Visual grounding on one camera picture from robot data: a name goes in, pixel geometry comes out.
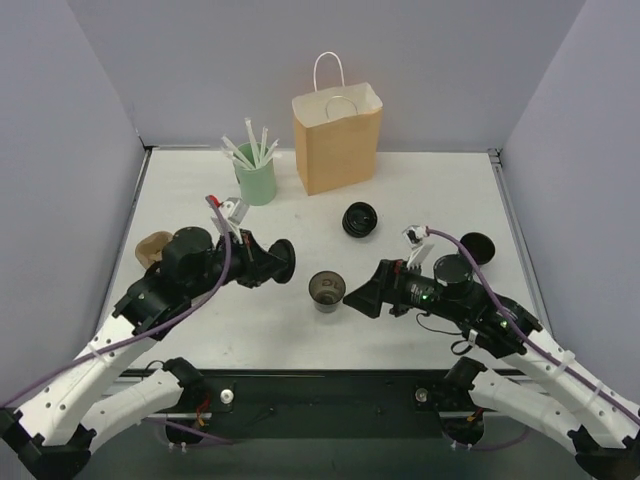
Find black coffee cup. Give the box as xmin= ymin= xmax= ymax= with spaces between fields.
xmin=460 ymin=232 xmax=496 ymax=267
xmin=308 ymin=270 xmax=346 ymax=313

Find black cup lid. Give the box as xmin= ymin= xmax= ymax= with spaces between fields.
xmin=269 ymin=239 xmax=296 ymax=284

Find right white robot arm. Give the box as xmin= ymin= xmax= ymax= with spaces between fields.
xmin=343 ymin=252 xmax=639 ymax=479

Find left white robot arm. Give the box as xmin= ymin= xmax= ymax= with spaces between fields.
xmin=1 ymin=227 xmax=296 ymax=479

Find brown cardboard cup carrier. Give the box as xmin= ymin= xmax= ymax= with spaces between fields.
xmin=134 ymin=231 xmax=173 ymax=269

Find green straw holder cup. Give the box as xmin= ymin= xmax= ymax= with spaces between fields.
xmin=234 ymin=161 xmax=277 ymax=206

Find stack of black lids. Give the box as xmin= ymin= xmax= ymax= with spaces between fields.
xmin=341 ymin=202 xmax=378 ymax=239

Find wrapped straw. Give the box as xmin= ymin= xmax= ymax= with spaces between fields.
xmin=244 ymin=117 xmax=260 ymax=169
xmin=261 ymin=139 xmax=279 ymax=165
xmin=220 ymin=147 xmax=245 ymax=165
xmin=221 ymin=135 xmax=255 ymax=170
xmin=257 ymin=126 xmax=268 ymax=168

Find brown paper bag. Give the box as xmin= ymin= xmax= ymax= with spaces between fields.
xmin=292 ymin=51 xmax=383 ymax=195

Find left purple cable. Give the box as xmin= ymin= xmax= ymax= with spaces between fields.
xmin=0 ymin=197 xmax=236 ymax=446

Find purple cable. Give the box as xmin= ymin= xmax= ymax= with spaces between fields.
xmin=424 ymin=227 xmax=640 ymax=451
xmin=0 ymin=197 xmax=236 ymax=446

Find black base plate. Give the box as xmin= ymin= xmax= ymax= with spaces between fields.
xmin=144 ymin=368 xmax=501 ymax=441

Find aluminium frame rail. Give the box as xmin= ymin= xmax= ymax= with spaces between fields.
xmin=101 ymin=375 xmax=176 ymax=402

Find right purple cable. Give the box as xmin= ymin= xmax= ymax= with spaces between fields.
xmin=424 ymin=227 xmax=640 ymax=451

